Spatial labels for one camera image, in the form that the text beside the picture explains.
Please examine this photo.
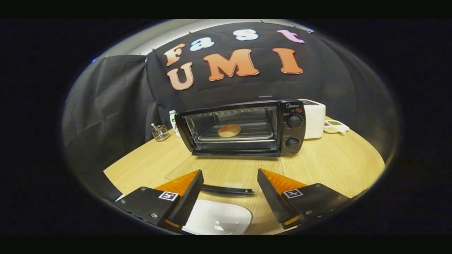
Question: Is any metal oven tray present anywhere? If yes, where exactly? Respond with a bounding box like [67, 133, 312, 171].
[197, 122, 276, 141]

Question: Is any round tan bread bun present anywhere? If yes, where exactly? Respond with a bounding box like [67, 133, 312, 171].
[218, 124, 242, 138]

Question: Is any metal wire holder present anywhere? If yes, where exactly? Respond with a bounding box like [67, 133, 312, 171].
[151, 123, 171, 141]

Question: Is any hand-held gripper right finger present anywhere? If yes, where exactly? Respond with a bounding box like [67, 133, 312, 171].
[257, 168, 369, 230]

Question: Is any white oval plate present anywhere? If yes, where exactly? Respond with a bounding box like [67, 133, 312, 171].
[182, 200, 252, 235]

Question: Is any white bottle green label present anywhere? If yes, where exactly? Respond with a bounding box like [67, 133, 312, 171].
[169, 110, 181, 137]

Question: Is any black toaster oven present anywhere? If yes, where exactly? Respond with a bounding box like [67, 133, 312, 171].
[165, 99, 307, 195]

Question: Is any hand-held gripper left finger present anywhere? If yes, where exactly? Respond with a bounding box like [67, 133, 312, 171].
[113, 169, 204, 233]

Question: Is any white boxy appliance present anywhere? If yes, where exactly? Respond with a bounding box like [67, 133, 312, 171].
[298, 99, 326, 139]

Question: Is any black backdrop cloth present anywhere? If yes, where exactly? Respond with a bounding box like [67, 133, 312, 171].
[62, 22, 399, 201]

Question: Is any small white digital device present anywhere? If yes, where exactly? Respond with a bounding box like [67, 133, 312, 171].
[323, 120, 350, 134]

